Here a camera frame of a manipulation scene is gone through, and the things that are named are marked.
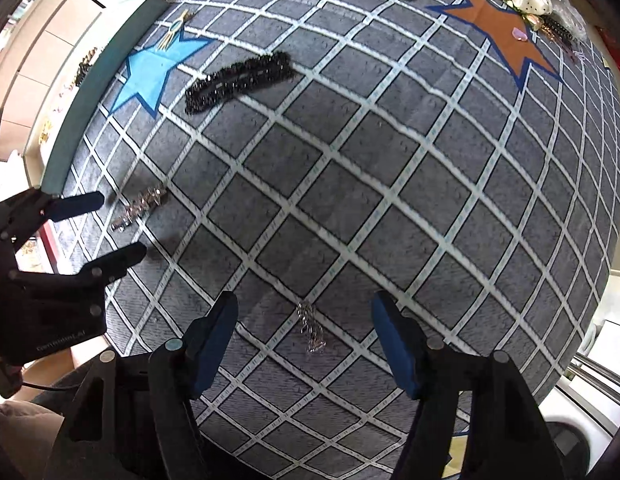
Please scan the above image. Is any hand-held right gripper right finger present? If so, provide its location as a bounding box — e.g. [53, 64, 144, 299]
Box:
[371, 290, 553, 480]

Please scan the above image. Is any black sequin hair clip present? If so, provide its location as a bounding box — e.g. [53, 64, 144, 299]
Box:
[184, 51, 295, 115]

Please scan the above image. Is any gold green hair pin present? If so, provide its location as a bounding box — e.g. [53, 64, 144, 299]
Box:
[157, 9, 193, 52]

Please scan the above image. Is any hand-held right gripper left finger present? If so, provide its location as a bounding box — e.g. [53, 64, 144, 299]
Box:
[55, 290, 240, 480]

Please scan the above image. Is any dark brown hair clip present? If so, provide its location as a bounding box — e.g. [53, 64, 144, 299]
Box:
[560, 40, 586, 63]

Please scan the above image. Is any black cable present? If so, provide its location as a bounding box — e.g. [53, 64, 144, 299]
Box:
[20, 381, 86, 392]

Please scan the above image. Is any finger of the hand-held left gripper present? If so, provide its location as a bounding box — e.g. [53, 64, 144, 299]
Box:
[10, 241, 147, 311]
[0, 187, 106, 241]

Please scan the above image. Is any clear plastic bag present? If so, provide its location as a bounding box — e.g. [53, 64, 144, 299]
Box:
[547, 0, 588, 41]

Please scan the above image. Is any black bead bracelet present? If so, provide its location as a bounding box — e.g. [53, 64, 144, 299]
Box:
[540, 17, 578, 43]

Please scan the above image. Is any grey checked star tablecloth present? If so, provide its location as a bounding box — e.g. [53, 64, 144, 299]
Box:
[40, 0, 620, 480]

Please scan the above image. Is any person's left forearm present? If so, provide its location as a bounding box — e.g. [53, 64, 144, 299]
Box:
[0, 395, 66, 480]

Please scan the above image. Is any white washing machine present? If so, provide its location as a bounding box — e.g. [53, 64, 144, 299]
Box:
[540, 310, 620, 461]

